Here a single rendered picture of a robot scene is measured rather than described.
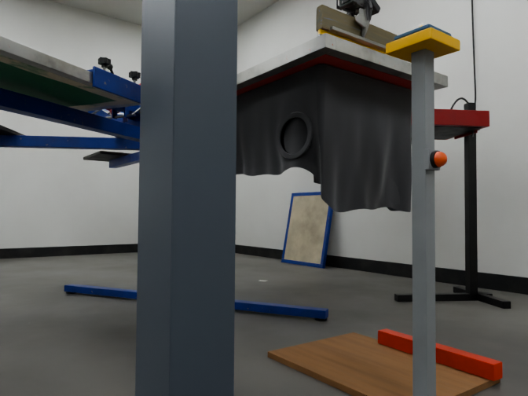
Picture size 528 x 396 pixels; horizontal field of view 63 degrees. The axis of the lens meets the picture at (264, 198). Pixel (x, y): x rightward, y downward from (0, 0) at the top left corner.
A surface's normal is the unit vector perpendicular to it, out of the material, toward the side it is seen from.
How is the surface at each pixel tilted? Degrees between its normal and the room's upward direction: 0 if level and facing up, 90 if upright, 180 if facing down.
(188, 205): 90
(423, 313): 90
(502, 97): 90
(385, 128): 91
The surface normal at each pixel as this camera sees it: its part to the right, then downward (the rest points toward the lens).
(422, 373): -0.80, -0.03
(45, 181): 0.60, -0.03
